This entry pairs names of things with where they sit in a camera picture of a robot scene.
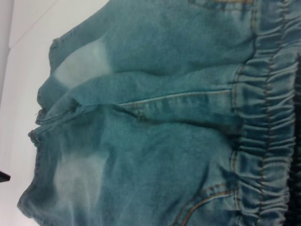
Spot blue denim shorts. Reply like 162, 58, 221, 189
16, 0, 301, 226

